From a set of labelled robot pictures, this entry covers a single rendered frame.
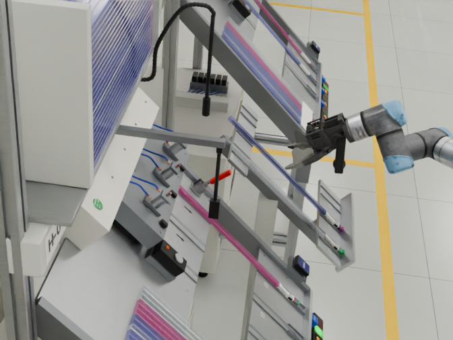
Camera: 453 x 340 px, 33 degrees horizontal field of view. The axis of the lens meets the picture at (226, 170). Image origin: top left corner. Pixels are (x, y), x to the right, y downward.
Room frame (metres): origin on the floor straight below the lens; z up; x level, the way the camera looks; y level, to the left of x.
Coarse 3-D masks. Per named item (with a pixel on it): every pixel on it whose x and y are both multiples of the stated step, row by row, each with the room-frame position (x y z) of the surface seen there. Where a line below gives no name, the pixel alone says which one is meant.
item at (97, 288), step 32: (192, 192) 1.58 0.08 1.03; (192, 224) 1.47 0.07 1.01; (64, 256) 1.10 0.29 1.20; (96, 256) 1.16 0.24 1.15; (128, 256) 1.22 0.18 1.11; (192, 256) 1.37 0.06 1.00; (64, 288) 1.04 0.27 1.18; (96, 288) 1.09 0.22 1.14; (128, 288) 1.15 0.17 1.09; (160, 288) 1.21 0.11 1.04; (192, 288) 1.28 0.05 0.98; (96, 320) 1.02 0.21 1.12; (128, 320) 1.07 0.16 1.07
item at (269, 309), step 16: (256, 256) 1.58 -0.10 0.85; (256, 272) 1.51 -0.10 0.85; (272, 272) 1.56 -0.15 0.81; (256, 288) 1.46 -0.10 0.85; (272, 288) 1.51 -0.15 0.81; (288, 288) 1.56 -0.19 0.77; (256, 304) 1.40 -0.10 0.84; (272, 304) 1.45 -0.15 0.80; (288, 304) 1.50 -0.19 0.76; (256, 320) 1.35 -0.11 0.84; (272, 320) 1.40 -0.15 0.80; (288, 320) 1.44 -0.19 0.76; (256, 336) 1.31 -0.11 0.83; (272, 336) 1.35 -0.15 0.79; (288, 336) 1.39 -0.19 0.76
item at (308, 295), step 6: (306, 294) 1.58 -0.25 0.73; (312, 294) 1.58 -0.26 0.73; (306, 300) 1.56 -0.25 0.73; (312, 300) 1.56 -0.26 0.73; (306, 306) 1.53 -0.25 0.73; (306, 312) 1.51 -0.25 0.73; (306, 318) 1.49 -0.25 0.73; (306, 324) 1.46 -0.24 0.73; (306, 330) 1.44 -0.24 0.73; (306, 336) 1.42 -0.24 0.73
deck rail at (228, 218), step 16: (192, 176) 1.62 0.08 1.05; (208, 192) 1.62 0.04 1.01; (224, 208) 1.62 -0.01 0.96; (224, 224) 1.62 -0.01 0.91; (240, 224) 1.61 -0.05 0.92; (240, 240) 1.61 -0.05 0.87; (256, 240) 1.61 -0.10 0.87; (272, 256) 1.61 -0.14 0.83; (288, 272) 1.60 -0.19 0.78; (304, 288) 1.60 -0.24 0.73
